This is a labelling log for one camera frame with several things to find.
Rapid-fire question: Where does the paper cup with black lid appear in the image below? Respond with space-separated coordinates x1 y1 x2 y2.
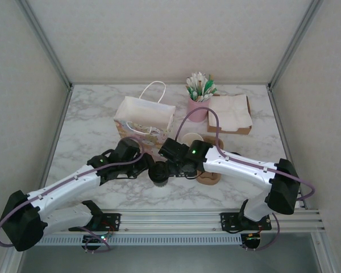
147 161 171 189

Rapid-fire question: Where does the patterned paper gift bag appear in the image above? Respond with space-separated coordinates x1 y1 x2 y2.
114 81 177 154

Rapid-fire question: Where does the stack of paper cups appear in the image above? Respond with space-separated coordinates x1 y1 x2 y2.
181 132 204 146

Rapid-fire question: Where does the brown pulp cup carrier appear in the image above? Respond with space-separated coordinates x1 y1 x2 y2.
197 135 225 186

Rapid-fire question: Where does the brown cardboard napkin tray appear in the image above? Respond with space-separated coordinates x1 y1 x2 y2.
206 95 254 136

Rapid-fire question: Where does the pink holder cup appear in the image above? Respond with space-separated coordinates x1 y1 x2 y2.
186 95 210 122

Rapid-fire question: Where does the stack of white napkins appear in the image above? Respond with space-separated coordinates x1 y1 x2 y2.
207 94 253 132

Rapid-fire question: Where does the small circuit board with LED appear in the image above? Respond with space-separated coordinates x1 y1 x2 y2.
243 233 264 245
82 234 114 245

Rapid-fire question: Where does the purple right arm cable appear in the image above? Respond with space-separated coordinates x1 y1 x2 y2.
174 107 316 202

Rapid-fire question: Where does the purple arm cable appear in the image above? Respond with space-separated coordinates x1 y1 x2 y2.
0 136 144 247
174 107 316 202

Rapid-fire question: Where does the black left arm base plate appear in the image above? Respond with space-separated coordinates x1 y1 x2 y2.
90 212 122 233

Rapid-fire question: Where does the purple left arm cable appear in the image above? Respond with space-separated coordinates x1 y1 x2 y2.
0 136 144 247

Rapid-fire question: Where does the aluminium front rail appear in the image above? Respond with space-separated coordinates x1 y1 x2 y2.
101 209 326 234

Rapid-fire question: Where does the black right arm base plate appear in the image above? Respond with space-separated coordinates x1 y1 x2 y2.
220 212 273 234

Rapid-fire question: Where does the white slotted cable duct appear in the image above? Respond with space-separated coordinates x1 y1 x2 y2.
38 233 244 247

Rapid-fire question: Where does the aluminium table side rail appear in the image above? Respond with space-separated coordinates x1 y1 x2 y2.
268 85 336 273
0 84 74 273

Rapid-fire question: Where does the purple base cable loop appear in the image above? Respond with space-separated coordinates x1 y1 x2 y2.
84 227 113 254
243 213 281 253

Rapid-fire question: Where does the aluminium frame post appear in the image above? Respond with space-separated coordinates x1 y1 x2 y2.
268 0 326 90
16 0 74 90

